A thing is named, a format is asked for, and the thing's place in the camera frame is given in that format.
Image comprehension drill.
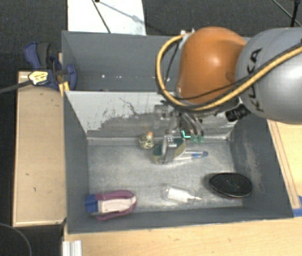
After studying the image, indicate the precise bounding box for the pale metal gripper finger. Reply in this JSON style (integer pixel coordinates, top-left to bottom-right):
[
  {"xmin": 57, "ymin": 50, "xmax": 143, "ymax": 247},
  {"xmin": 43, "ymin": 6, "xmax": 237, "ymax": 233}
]
[
  {"xmin": 166, "ymin": 135, "xmax": 179, "ymax": 163},
  {"xmin": 161, "ymin": 139, "xmax": 169, "ymax": 164}
]

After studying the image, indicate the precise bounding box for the dark green flat pouch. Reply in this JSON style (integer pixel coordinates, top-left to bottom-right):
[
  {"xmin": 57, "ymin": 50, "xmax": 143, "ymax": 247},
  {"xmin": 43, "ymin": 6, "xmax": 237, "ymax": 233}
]
[{"xmin": 152, "ymin": 138, "xmax": 187, "ymax": 165}]

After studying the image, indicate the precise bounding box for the clear tube with blue cap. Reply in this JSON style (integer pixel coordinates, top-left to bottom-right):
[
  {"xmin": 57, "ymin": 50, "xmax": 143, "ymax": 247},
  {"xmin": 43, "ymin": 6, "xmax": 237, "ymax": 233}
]
[{"xmin": 174, "ymin": 149, "xmax": 209, "ymax": 163}]

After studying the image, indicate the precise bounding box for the grey metal bin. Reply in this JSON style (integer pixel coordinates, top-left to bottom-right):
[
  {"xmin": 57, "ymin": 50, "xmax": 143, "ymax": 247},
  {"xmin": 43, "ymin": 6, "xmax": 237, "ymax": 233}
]
[{"xmin": 61, "ymin": 30, "xmax": 295, "ymax": 234}]

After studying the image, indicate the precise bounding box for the clear plastic bottle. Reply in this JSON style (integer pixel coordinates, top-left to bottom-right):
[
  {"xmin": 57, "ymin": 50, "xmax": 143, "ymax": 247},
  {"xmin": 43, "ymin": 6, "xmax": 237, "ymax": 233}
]
[{"xmin": 162, "ymin": 184, "xmax": 203, "ymax": 205}]

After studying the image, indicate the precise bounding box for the black round disc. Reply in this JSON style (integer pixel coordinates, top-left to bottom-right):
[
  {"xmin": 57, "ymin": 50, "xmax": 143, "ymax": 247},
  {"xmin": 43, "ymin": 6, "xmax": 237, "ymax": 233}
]
[{"xmin": 209, "ymin": 172, "xmax": 253, "ymax": 199}]

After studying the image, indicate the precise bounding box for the purple and white stapler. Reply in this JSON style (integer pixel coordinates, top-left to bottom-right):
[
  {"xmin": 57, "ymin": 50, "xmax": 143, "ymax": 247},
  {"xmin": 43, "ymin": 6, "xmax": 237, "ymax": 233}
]
[{"xmin": 84, "ymin": 189, "xmax": 138, "ymax": 221}]

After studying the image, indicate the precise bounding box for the pale wood board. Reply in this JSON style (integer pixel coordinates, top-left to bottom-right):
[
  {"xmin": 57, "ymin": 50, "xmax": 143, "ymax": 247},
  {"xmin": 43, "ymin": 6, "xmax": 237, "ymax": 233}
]
[{"xmin": 12, "ymin": 70, "xmax": 68, "ymax": 228}]

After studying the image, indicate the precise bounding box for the black cylinder on white bracket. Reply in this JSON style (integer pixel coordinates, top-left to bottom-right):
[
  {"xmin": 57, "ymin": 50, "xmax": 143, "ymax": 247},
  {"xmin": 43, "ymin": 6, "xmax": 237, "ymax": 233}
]
[{"xmin": 225, "ymin": 103, "xmax": 249, "ymax": 123}]

